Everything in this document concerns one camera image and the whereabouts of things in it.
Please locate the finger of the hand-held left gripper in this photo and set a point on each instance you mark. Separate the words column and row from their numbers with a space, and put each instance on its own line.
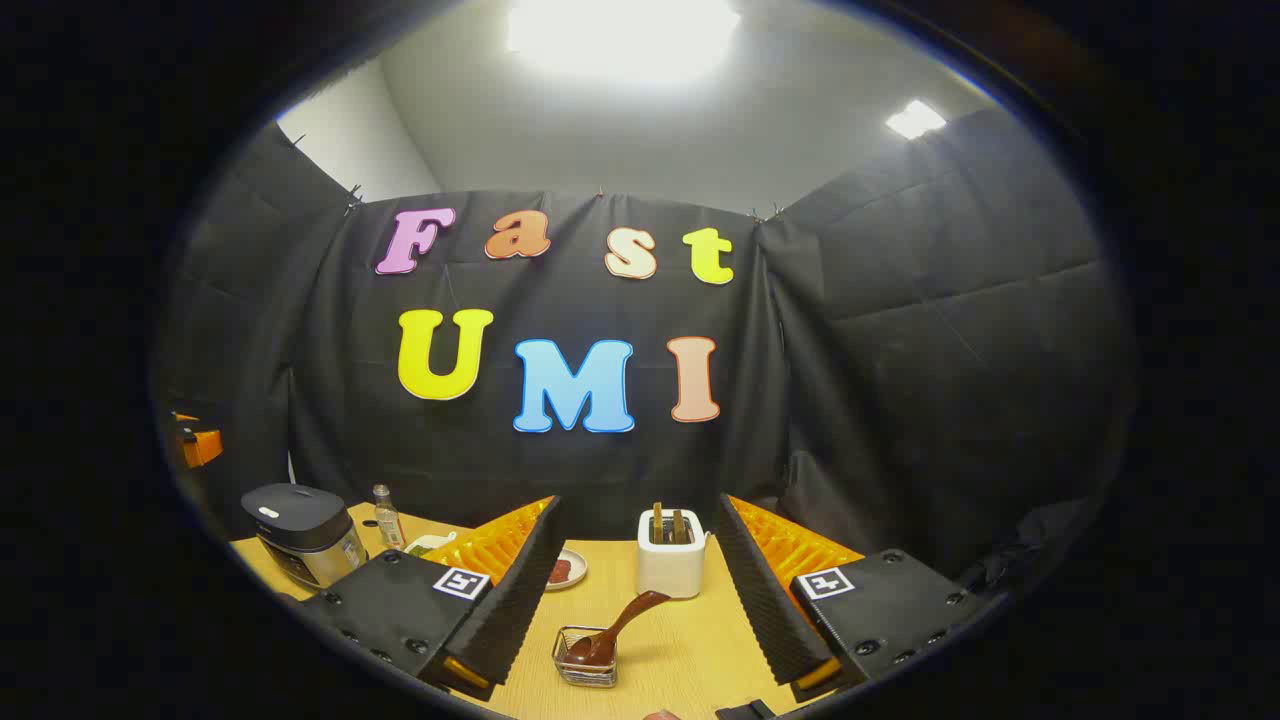
column 203, row 447

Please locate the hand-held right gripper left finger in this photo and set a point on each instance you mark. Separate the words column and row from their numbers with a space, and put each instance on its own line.
column 515, row 610

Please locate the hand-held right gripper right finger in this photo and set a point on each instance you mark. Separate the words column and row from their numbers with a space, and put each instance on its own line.
column 765, row 610

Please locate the brown wooden spoon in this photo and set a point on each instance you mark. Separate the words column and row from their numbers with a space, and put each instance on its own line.
column 620, row 625

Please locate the dark grey rice cooker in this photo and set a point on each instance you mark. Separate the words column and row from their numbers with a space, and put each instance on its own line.
column 300, row 530

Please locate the red meat piece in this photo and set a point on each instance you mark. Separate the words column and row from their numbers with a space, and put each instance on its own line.
column 560, row 572

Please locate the white round plate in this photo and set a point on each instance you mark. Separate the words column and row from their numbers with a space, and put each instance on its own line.
column 575, row 570

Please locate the white toaster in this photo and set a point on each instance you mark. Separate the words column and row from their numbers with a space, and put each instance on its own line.
column 670, row 570

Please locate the small white seasoning dish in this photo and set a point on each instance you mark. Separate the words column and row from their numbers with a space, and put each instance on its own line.
column 430, row 543

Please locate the brown toast slice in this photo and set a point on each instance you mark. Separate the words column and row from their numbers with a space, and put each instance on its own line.
column 679, row 525
column 658, row 522

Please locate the small glass bottle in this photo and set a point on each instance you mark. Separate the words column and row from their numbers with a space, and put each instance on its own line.
column 388, row 525

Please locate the black backdrop cloth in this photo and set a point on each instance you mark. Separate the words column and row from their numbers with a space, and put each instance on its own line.
column 900, row 350

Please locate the small ceiling light panel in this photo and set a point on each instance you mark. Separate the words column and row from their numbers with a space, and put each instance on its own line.
column 915, row 119

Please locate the large ceiling light panel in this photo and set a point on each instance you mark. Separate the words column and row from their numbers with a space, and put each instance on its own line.
column 620, row 35

